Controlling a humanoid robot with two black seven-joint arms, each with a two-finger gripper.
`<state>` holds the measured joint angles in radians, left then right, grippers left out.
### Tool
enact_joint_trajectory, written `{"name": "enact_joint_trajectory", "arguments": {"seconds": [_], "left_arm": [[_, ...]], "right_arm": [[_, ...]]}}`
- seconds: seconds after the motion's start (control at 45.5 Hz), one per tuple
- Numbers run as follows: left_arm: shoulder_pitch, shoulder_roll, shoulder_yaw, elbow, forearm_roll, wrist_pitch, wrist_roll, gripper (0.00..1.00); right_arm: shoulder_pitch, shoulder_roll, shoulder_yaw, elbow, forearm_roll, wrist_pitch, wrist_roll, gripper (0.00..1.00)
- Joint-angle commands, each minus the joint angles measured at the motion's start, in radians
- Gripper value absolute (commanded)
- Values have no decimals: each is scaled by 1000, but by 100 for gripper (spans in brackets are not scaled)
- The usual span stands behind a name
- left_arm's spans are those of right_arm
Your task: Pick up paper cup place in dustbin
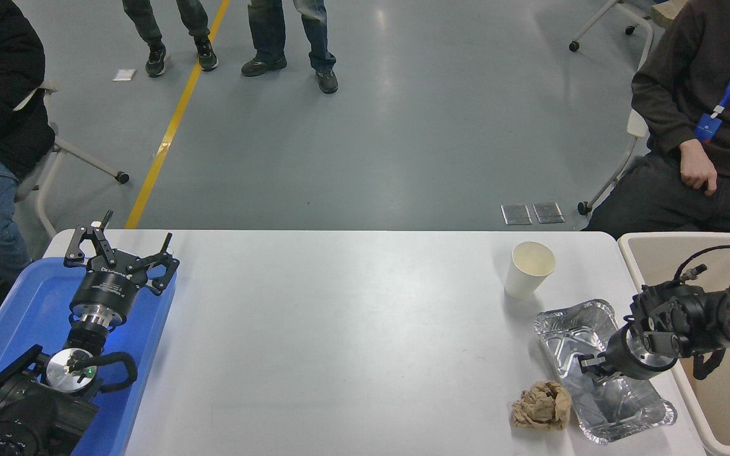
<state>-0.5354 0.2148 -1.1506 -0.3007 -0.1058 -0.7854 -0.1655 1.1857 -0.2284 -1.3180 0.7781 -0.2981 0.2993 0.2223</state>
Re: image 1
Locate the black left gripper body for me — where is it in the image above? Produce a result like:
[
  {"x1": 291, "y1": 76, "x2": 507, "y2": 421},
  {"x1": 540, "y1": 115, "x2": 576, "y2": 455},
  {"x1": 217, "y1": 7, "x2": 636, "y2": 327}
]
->
[{"x1": 70, "y1": 250, "x2": 151, "y2": 317}]

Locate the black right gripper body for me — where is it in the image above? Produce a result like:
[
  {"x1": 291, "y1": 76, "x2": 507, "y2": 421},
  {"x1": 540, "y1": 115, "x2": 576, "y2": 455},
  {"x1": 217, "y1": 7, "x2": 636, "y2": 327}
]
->
[{"x1": 605, "y1": 324, "x2": 663, "y2": 382}]

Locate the white paper cup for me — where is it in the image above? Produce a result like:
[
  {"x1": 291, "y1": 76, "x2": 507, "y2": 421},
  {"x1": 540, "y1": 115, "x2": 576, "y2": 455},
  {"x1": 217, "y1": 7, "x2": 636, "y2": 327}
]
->
[{"x1": 504, "y1": 241, "x2": 556, "y2": 300}]

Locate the person's hand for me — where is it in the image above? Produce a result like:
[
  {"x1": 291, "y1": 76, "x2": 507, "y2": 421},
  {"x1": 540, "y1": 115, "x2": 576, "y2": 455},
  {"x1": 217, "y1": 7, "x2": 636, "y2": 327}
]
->
[{"x1": 679, "y1": 139, "x2": 719, "y2": 196}]

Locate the silver foil tray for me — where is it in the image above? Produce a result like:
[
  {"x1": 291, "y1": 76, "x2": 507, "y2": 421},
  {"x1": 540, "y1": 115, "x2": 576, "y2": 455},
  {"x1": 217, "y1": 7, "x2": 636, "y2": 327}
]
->
[{"x1": 534, "y1": 299, "x2": 677, "y2": 444}]

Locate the crumpled tan paper ball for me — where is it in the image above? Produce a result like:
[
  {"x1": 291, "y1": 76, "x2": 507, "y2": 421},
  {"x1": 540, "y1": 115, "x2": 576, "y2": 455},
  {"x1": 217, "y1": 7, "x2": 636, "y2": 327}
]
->
[{"x1": 511, "y1": 380, "x2": 573, "y2": 431}]

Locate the blue plastic tray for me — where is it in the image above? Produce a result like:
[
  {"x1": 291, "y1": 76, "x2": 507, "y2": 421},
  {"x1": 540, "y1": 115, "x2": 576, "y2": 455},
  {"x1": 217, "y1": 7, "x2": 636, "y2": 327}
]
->
[{"x1": 0, "y1": 256, "x2": 177, "y2": 456}]

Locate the white chair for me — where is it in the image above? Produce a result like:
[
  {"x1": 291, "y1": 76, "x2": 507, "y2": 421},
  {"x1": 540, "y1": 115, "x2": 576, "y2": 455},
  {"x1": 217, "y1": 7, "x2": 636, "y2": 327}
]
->
[
  {"x1": 577, "y1": 109, "x2": 651, "y2": 216},
  {"x1": 13, "y1": 79, "x2": 130, "y2": 240},
  {"x1": 568, "y1": 0, "x2": 655, "y2": 70}
]

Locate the clear floor plate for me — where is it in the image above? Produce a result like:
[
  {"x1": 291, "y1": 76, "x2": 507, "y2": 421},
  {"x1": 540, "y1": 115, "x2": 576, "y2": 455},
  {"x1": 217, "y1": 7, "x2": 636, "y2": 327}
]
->
[
  {"x1": 533, "y1": 202, "x2": 565, "y2": 224},
  {"x1": 501, "y1": 204, "x2": 533, "y2": 225}
]

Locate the standing person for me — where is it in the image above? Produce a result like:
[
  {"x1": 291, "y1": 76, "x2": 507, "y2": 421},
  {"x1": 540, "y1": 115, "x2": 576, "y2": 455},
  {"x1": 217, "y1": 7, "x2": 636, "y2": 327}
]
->
[
  {"x1": 122, "y1": 0, "x2": 219, "y2": 78},
  {"x1": 241, "y1": 0, "x2": 339, "y2": 94}
]

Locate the blue badge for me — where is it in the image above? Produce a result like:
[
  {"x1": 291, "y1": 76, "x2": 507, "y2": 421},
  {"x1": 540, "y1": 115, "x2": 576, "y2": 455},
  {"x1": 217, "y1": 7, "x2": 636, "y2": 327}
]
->
[{"x1": 695, "y1": 113, "x2": 722, "y2": 143}]

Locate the tan cardboard box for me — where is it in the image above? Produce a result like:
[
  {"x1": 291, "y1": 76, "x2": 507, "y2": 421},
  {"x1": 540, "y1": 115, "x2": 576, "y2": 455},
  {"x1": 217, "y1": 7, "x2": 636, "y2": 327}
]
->
[{"x1": 650, "y1": 0, "x2": 689, "y2": 29}]

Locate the seated person with lanyard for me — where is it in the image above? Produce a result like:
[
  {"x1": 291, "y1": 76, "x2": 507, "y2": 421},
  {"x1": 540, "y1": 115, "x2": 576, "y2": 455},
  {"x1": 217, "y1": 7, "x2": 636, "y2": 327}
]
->
[{"x1": 584, "y1": 0, "x2": 730, "y2": 248}]

